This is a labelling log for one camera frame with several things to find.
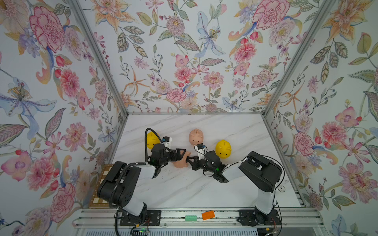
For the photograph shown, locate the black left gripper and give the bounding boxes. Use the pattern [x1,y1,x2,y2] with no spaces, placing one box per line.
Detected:
[158,150,187,167]

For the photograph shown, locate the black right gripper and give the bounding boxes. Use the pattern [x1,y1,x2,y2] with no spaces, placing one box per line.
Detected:
[186,156,217,176]

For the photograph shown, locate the pink piggy bank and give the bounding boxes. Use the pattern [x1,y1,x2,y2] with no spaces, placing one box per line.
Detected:
[189,128,204,146]
[172,151,191,168]

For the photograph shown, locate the yellow piggy bank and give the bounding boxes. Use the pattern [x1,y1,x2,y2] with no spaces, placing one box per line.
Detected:
[215,140,232,159]
[147,132,161,149]

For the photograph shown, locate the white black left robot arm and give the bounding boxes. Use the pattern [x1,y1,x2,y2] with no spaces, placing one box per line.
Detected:
[96,144,187,216]

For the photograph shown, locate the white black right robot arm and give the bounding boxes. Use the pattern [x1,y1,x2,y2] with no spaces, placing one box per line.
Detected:
[186,151,284,216]

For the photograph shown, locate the orange tag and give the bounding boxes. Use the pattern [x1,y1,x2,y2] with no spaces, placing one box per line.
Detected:
[202,210,216,221]

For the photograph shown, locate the green terminal block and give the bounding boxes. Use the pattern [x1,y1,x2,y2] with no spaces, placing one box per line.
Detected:
[185,215,198,222]

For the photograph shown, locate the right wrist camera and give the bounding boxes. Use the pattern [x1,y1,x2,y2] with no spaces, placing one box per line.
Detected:
[195,143,207,160]

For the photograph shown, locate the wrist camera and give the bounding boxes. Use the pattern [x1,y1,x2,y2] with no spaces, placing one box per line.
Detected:
[195,143,207,160]
[162,136,172,149]

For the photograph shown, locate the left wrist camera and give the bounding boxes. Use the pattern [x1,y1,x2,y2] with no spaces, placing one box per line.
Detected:
[162,136,172,149]

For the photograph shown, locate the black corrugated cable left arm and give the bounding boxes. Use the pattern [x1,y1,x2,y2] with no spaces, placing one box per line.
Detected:
[107,127,163,236]

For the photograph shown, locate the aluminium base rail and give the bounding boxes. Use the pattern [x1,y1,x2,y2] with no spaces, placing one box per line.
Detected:
[72,207,324,229]

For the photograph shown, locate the aluminium frame corner post left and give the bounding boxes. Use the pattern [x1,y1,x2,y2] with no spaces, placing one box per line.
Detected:
[68,0,129,118]

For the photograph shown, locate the aluminium frame corner post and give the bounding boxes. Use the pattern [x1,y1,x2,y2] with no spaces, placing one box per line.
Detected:
[68,0,129,118]
[262,1,333,118]

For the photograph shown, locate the aluminium frame corner post right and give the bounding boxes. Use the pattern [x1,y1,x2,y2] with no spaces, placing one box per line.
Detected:
[262,1,333,118]

